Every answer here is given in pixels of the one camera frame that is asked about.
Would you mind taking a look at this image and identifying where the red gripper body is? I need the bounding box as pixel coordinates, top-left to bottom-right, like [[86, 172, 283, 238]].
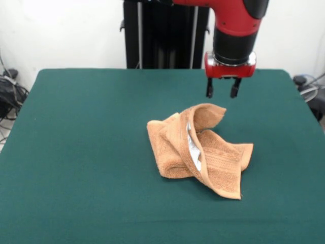
[[204, 51, 257, 80]]

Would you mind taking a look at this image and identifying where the tan terry towel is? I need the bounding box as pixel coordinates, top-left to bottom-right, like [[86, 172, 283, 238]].
[[146, 102, 254, 201]]

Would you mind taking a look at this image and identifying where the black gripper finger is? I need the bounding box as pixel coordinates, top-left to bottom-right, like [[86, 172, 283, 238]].
[[230, 76, 243, 99], [206, 77, 215, 99]]

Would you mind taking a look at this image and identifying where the black cable bundle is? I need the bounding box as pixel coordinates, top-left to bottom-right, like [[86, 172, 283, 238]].
[[0, 68, 30, 123]]

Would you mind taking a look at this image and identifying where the dark green table cloth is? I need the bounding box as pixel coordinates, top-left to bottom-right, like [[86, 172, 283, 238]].
[[0, 68, 325, 244]]

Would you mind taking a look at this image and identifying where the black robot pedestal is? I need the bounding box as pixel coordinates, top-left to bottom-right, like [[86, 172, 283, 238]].
[[119, 0, 216, 70]]

